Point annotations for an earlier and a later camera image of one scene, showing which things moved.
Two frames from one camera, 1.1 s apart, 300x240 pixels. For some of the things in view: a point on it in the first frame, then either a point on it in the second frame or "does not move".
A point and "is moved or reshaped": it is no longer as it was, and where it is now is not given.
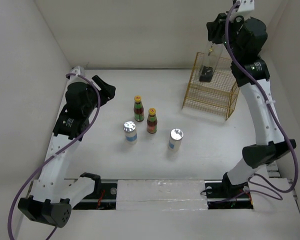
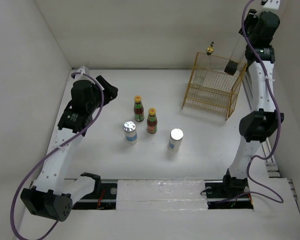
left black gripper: [107, 91] does not move
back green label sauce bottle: [139, 114] does not move
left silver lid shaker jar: [129, 128] does not move
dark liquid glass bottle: [210, 60] is moved or reshaped
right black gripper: [216, 27] to [253, 15]
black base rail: [219, 196] does not move
